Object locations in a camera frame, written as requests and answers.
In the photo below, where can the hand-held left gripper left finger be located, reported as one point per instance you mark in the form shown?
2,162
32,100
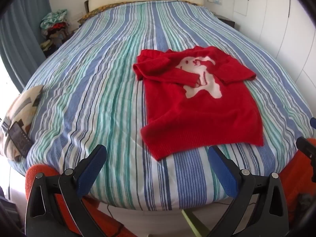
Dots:
91,170

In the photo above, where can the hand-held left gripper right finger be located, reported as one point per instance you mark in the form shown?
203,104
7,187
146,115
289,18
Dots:
223,172

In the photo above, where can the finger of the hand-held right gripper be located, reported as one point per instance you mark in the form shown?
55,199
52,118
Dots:
313,123
306,147

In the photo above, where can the red sweater with white figure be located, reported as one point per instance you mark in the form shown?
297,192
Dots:
197,118

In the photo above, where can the pile of mixed clothes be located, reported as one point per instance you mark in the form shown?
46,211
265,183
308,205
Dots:
53,19

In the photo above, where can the orange knitted cloth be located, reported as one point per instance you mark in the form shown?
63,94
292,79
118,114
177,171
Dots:
49,170
298,177

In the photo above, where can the green bar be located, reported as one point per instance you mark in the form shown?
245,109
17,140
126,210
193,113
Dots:
193,223

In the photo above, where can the black remote control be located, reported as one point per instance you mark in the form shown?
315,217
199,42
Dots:
19,138

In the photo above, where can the striped bed cover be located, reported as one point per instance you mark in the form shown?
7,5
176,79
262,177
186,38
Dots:
98,91

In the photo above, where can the patterned beige pillow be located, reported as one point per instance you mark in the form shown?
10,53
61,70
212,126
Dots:
22,103

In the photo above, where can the white wardrobe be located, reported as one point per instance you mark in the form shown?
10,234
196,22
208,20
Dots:
284,29

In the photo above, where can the dark nightstand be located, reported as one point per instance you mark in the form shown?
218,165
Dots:
228,21

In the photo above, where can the blue curtain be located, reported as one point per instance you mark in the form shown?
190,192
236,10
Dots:
19,29

